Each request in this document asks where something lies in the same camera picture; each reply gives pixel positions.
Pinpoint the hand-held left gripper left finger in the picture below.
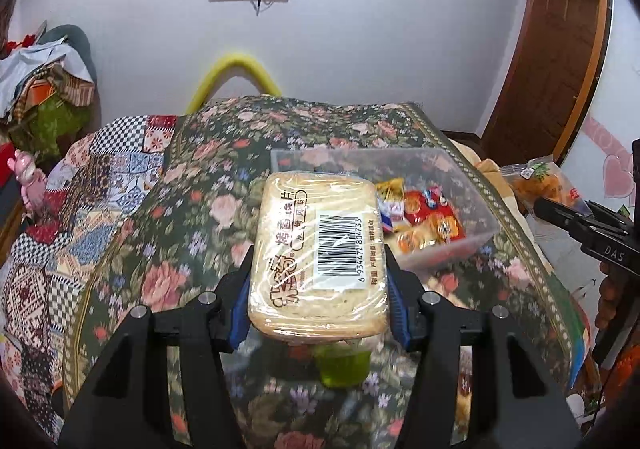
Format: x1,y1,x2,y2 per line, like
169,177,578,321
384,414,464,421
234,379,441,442
59,244,256,449

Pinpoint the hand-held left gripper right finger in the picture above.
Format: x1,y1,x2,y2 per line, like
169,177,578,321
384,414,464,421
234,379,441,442
383,249,584,449

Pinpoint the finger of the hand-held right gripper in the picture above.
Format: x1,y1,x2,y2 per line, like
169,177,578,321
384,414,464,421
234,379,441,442
533,198,593,240

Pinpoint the orange bread bag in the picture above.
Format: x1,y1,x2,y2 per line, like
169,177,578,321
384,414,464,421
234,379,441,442
500,156,589,218

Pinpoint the orange cracker packet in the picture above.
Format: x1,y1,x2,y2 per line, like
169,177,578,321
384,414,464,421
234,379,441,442
394,213,467,256

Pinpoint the clear plastic container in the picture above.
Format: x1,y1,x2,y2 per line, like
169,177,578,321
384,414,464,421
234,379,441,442
270,147,502,273

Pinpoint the blue white snack packet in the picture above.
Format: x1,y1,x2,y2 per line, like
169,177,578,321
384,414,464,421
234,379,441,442
378,200,407,233

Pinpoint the cream toast bread packet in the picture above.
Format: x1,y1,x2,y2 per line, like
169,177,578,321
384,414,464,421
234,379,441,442
247,170,391,343

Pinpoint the red snack packet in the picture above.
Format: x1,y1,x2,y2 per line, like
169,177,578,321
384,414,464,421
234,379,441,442
402,188,452,220

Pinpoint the yellow snack packet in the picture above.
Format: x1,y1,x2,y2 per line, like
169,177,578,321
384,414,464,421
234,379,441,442
375,179,406,202

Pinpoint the person's right hand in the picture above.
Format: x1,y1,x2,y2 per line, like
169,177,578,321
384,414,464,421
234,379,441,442
596,271,629,330

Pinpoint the yellow plush blanket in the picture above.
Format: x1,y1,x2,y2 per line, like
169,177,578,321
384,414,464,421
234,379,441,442
470,156,527,216

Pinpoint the green jelly cup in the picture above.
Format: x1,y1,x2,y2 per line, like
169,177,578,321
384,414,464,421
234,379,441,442
313,339,372,389

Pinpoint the clear biscuit packet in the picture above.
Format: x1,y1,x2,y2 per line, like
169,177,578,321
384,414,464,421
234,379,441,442
449,354,477,432

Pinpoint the floral bedspread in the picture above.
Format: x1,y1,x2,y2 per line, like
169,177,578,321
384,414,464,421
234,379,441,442
62,96,592,449

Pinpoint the orange garment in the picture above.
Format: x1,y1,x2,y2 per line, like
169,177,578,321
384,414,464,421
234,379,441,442
612,344,640,411

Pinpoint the wooden wardrobe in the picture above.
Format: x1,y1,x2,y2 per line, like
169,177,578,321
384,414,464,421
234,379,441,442
481,0,614,168

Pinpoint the patchwork quilt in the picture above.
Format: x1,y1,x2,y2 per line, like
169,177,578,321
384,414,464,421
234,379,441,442
0,115,179,432

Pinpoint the pink toy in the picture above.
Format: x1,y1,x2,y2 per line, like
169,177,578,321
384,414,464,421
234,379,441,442
7,150,47,214

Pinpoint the pile of clothes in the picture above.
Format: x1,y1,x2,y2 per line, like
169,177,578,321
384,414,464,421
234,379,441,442
0,21,99,156

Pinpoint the yellow padded rail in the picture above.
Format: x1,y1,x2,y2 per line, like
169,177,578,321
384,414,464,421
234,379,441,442
185,50,282,114

